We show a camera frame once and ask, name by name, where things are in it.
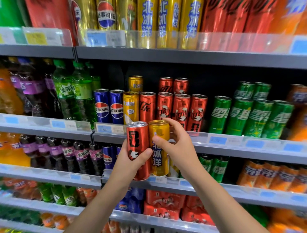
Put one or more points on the orange soda can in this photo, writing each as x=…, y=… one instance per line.
x=284, y=178
x=298, y=181
x=303, y=24
x=298, y=124
x=297, y=96
x=285, y=16
x=267, y=176
x=249, y=172

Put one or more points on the row of medium orange bottles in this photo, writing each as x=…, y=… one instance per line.
x=12, y=148

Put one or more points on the row of small orange bottles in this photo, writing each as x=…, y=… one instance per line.
x=21, y=189

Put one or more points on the rows of mixed small bottles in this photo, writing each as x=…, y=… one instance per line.
x=36, y=216

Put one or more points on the green soda can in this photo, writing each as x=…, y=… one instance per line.
x=261, y=90
x=277, y=121
x=257, y=120
x=206, y=163
x=220, y=115
x=219, y=169
x=244, y=90
x=238, y=117

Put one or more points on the grey metal shelf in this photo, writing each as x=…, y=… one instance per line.
x=168, y=56

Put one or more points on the red soda can figure print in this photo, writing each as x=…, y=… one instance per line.
x=138, y=136
x=181, y=110
x=196, y=112
x=180, y=86
x=165, y=105

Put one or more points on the row of yellow cans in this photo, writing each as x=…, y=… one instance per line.
x=148, y=16

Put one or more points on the tall orange drink bottle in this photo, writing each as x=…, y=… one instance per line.
x=9, y=93

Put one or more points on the red drink multipack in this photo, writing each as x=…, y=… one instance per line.
x=196, y=211
x=164, y=204

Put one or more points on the cluster of green plastic bottles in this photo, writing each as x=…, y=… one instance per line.
x=69, y=91

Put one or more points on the red soda can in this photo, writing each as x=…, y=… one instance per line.
x=236, y=16
x=165, y=85
x=259, y=16
x=147, y=108
x=213, y=16

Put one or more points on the blue soda can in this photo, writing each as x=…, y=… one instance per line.
x=118, y=150
x=116, y=108
x=102, y=108
x=109, y=156

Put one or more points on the person's left hand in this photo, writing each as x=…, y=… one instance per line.
x=127, y=165

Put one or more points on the blue drink multipack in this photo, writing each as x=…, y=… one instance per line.
x=132, y=201

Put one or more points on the person's right forearm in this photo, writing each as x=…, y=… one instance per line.
x=223, y=206

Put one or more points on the slim yellow soda can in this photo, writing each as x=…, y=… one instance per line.
x=172, y=170
x=159, y=129

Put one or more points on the tall purple drink bottle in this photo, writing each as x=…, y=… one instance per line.
x=50, y=88
x=14, y=76
x=31, y=86

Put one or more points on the person's right hand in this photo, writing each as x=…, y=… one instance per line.
x=184, y=153

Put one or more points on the green drink multipack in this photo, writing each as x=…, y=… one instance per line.
x=256, y=213
x=60, y=194

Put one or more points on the person's left forearm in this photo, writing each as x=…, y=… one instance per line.
x=96, y=211

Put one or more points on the row of purple label bottles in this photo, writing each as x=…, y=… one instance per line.
x=48, y=151

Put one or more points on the orange drink multipack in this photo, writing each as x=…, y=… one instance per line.
x=287, y=220
x=86, y=195

